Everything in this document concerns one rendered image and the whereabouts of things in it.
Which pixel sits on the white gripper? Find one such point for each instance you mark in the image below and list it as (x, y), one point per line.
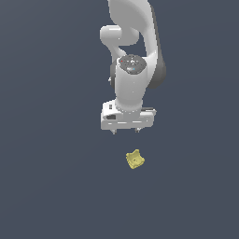
(124, 119)

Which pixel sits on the small yellow block object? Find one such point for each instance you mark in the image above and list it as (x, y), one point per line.
(135, 160)

